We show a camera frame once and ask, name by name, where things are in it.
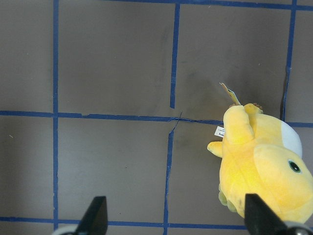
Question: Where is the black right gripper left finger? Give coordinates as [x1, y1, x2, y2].
[52, 195, 109, 235]

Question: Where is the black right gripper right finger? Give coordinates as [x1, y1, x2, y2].
[245, 193, 313, 235]

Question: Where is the yellow plush dinosaur toy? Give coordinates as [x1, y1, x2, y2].
[207, 90, 313, 223]

